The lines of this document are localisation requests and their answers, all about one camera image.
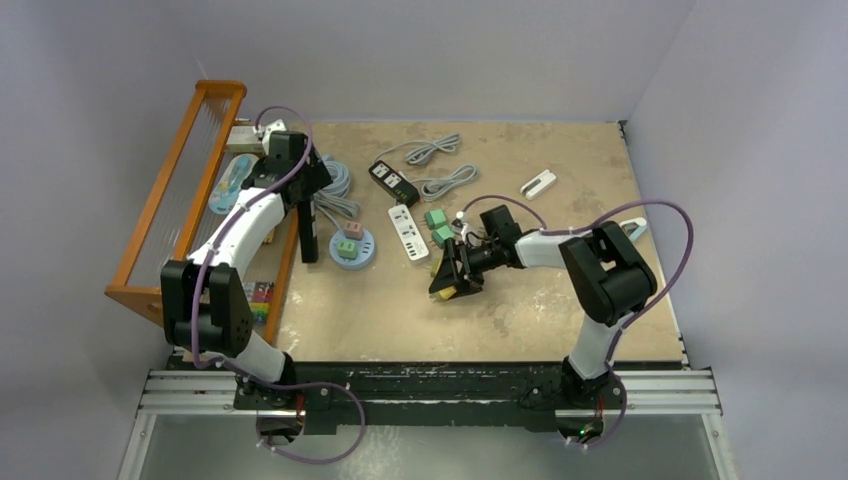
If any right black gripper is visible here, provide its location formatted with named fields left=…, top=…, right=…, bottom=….
left=431, top=236, right=503, bottom=301

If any green charger plug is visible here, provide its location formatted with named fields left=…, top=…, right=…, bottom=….
left=431, top=224, right=455, bottom=248

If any pink plug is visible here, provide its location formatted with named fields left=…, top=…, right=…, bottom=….
left=342, top=221, right=365, bottom=241

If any long black power strip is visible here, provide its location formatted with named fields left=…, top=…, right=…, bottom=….
left=297, top=198, right=319, bottom=264

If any white power strip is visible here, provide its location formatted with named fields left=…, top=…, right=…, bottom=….
left=388, top=204, right=429, bottom=263

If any short black power strip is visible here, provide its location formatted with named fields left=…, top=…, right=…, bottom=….
left=368, top=160, right=421, bottom=207

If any round blue power hub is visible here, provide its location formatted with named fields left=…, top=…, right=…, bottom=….
left=328, top=229, right=376, bottom=271

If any yellow charger plug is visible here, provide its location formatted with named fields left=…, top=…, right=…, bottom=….
left=430, top=260, right=442, bottom=278

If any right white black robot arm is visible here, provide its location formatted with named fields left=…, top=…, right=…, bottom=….
left=428, top=205, right=657, bottom=407

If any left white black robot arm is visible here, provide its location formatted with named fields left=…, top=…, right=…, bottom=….
left=160, top=131, right=332, bottom=409

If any white pink box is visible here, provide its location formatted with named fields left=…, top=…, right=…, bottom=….
left=225, top=125, right=264, bottom=154

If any blue packaged item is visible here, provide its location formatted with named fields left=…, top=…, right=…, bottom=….
left=207, top=153, right=259, bottom=215

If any white clip object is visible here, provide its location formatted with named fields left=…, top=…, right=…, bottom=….
left=519, top=169, right=557, bottom=201

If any colourful marker pack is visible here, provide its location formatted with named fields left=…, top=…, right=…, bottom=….
left=243, top=281, right=274, bottom=325

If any orange wooden shelf rack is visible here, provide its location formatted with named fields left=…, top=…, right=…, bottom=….
left=104, top=80, right=313, bottom=348

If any white blue clip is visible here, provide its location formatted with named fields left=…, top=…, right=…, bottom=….
left=620, top=217, right=648, bottom=242

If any coiled blue hub cable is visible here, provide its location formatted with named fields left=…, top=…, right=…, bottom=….
left=312, top=156, right=362, bottom=233

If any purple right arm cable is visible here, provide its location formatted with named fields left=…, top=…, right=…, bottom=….
left=454, top=194, right=696, bottom=452

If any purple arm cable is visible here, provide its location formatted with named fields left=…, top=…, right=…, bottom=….
left=454, top=194, right=696, bottom=452
left=190, top=105, right=368, bottom=466

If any grey power strip cable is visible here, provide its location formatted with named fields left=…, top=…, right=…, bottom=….
left=370, top=133, right=462, bottom=167

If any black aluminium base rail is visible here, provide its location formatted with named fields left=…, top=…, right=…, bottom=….
left=140, top=361, right=722, bottom=437

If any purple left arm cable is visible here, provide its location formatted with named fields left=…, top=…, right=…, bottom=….
left=190, top=105, right=368, bottom=466

